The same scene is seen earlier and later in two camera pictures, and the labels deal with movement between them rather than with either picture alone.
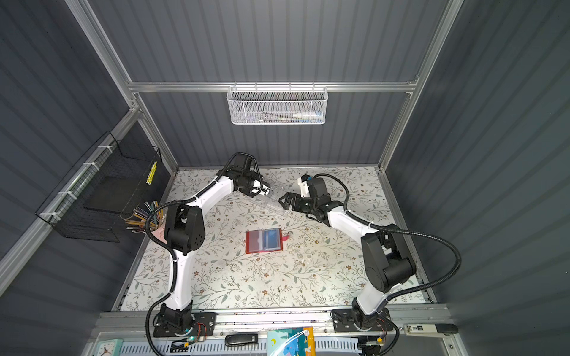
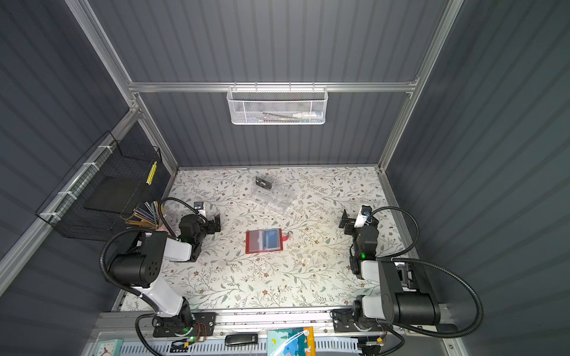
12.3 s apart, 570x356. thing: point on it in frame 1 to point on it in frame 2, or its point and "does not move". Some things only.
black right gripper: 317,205 to 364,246
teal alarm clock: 113,347 does not move
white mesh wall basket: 277,105 does not move
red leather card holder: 265,241 does not move
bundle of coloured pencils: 139,225 does not move
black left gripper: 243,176 to 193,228
